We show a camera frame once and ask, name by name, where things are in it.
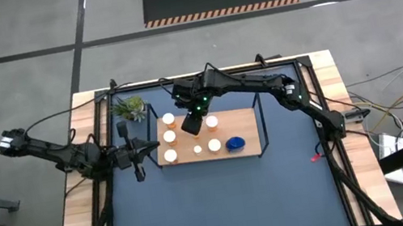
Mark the black aluminium table frame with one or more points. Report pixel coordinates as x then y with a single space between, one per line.
283 62

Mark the wooden shelf black metal frame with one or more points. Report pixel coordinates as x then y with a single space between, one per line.
237 127

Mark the small white cap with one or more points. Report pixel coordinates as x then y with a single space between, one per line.
197 149

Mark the large orange bottle white cap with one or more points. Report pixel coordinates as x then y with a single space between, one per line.
211 120
170 155
169 136
214 144
168 118

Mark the blue medicine bottle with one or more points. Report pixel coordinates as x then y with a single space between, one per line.
235 143

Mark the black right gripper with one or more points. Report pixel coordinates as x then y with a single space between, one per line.
192 94

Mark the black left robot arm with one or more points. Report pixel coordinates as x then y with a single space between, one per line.
48 153

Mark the white flat box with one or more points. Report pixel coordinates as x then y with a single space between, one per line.
396 146

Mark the green succulent plant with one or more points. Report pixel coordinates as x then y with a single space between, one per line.
130 107

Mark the red tag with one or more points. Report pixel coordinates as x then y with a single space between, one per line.
315 158

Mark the small silver bracket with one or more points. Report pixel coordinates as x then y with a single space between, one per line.
319 120

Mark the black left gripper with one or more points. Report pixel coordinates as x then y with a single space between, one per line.
127 158

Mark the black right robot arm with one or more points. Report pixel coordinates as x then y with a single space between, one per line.
253 79

